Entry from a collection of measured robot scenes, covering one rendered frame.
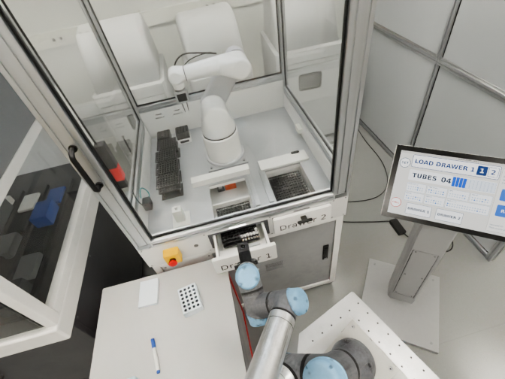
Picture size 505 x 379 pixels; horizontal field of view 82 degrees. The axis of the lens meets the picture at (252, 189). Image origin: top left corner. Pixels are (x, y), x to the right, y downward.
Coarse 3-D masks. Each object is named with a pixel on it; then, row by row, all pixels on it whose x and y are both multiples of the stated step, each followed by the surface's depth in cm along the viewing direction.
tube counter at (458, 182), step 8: (448, 176) 117; (440, 184) 118; (448, 184) 117; (456, 184) 116; (464, 184) 115; (472, 184) 114; (480, 184) 113; (488, 184) 112; (496, 184) 111; (488, 192) 112
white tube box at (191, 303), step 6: (186, 288) 134; (192, 288) 134; (180, 294) 132; (186, 294) 132; (192, 294) 131; (198, 294) 133; (180, 300) 130; (186, 300) 130; (192, 300) 130; (198, 300) 129; (186, 306) 128; (192, 306) 128; (198, 306) 127; (186, 312) 126; (192, 312) 128
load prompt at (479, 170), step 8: (416, 160) 120; (424, 160) 119; (432, 160) 118; (440, 160) 117; (448, 160) 116; (456, 160) 115; (432, 168) 119; (440, 168) 117; (448, 168) 116; (456, 168) 115; (464, 168) 114; (472, 168) 113; (480, 168) 112; (488, 168) 111; (496, 168) 110; (480, 176) 113; (488, 176) 112; (496, 176) 111
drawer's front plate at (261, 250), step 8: (256, 248) 128; (264, 248) 128; (272, 248) 130; (224, 256) 128; (232, 256) 127; (256, 256) 132; (264, 256) 133; (272, 256) 135; (216, 264) 129; (224, 264) 130; (216, 272) 133
